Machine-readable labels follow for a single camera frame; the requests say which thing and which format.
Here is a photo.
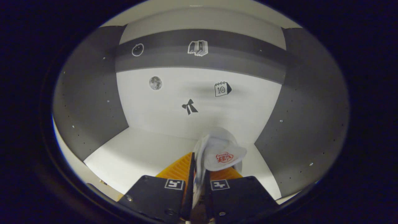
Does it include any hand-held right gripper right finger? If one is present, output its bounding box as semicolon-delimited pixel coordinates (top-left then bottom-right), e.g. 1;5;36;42
204;163;280;224

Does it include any grey shoe cabinet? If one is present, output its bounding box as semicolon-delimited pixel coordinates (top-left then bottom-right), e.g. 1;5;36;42
51;0;350;206

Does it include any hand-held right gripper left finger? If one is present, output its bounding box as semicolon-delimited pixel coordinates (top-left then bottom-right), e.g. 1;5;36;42
118;152;196;223

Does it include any white cabinet shelf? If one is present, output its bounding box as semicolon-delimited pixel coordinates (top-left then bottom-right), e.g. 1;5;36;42
53;118;299;204

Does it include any white shoe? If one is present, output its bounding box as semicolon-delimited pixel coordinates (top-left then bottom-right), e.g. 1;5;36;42
191;126;248;212

